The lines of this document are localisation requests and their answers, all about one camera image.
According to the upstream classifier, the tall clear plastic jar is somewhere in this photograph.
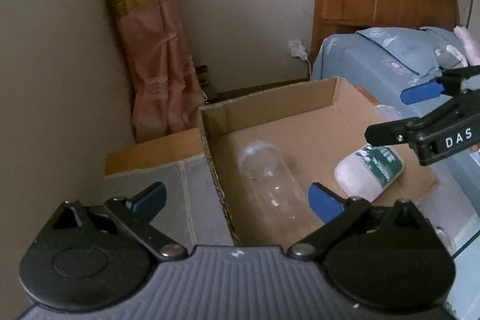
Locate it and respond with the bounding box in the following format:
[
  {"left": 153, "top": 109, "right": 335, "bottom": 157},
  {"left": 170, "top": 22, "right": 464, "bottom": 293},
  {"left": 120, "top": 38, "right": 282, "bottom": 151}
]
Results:
[{"left": 238, "top": 140, "right": 322, "bottom": 235}]

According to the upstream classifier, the white green medical container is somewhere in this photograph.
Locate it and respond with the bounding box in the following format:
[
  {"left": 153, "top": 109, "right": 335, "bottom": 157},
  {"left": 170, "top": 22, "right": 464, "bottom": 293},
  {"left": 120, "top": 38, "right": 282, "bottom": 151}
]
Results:
[{"left": 334, "top": 145, "right": 404, "bottom": 202}]

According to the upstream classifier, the pink folded cloth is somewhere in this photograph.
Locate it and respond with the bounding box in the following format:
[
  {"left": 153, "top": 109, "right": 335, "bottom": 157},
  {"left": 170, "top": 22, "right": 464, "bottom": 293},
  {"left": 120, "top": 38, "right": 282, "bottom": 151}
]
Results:
[{"left": 454, "top": 26, "right": 480, "bottom": 67}]

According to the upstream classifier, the pink patterned curtain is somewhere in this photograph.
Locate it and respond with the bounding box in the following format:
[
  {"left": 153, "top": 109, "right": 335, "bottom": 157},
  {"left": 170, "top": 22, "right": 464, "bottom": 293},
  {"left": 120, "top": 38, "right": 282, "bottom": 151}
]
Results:
[{"left": 111, "top": 0, "right": 205, "bottom": 143}]

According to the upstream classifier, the open cardboard box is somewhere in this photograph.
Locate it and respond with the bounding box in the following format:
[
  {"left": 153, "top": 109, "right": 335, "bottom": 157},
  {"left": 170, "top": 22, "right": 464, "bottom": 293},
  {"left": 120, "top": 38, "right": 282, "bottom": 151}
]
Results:
[{"left": 197, "top": 76, "right": 440, "bottom": 245}]

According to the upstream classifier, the blue floral pillow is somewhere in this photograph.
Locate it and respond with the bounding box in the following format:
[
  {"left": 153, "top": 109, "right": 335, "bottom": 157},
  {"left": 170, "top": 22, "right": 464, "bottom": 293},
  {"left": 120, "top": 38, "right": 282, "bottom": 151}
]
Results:
[{"left": 357, "top": 27, "right": 466, "bottom": 77}]

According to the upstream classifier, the blue floral bed sheet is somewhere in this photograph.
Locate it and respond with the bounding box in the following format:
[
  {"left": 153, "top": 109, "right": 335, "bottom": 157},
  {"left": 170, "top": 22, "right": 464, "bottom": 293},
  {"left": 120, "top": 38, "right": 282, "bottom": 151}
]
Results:
[{"left": 312, "top": 32, "right": 479, "bottom": 319}]

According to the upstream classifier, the grey plush toy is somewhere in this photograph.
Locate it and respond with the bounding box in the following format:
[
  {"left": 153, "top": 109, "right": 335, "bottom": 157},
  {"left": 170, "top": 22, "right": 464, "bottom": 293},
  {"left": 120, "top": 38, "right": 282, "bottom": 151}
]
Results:
[{"left": 434, "top": 44, "right": 469, "bottom": 70}]

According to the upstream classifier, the white wall charger plug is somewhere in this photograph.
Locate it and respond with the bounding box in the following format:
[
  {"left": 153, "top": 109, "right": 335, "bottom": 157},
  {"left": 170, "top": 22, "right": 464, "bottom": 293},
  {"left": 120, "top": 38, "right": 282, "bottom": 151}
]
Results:
[{"left": 288, "top": 39, "right": 312, "bottom": 77}]

